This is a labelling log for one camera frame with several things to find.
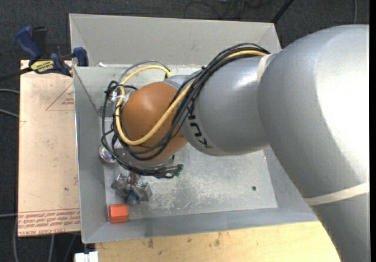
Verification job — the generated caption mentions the brown cardboard board, red print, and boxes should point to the brown cardboard board, red print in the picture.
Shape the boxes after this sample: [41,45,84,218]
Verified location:
[17,59,82,238]

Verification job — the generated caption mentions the orange-red block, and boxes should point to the orange-red block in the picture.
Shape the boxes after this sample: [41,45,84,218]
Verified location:
[108,203,130,224]

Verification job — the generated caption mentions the grey metal bin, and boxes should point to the grey metal bin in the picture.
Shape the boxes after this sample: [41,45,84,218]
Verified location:
[69,13,320,244]

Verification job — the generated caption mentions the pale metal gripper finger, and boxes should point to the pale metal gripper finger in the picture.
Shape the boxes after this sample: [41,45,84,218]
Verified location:
[110,173,132,197]
[131,182,153,203]

